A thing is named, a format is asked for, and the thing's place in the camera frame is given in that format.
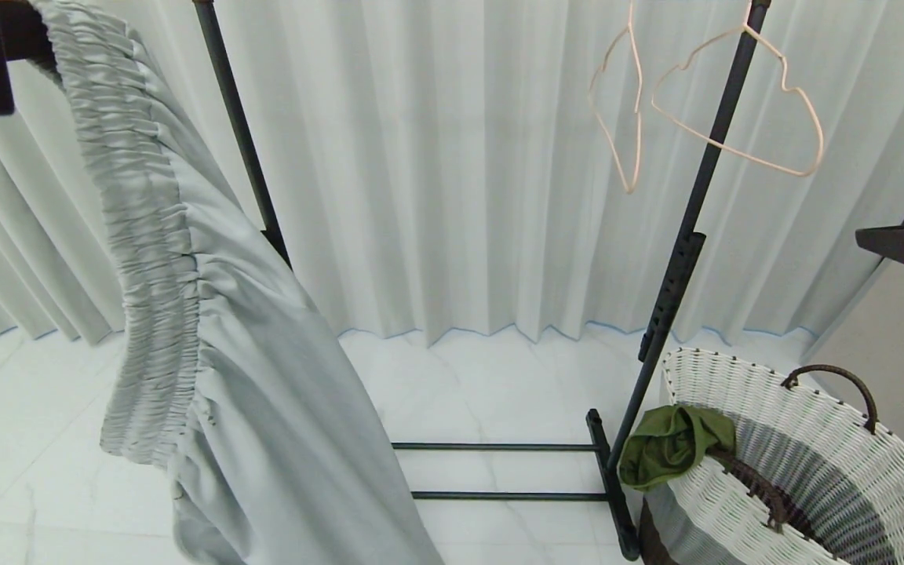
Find green garment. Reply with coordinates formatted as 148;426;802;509
618;403;738;494

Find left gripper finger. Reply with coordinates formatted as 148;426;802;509
0;0;57;73

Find white laundry basket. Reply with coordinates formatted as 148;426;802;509
639;347;904;565

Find pink clothes hanger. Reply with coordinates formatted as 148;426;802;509
650;0;826;179
587;0;646;195

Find pale grey shorts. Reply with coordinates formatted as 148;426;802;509
27;0;446;565

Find black clothes rack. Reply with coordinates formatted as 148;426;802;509
191;0;771;563

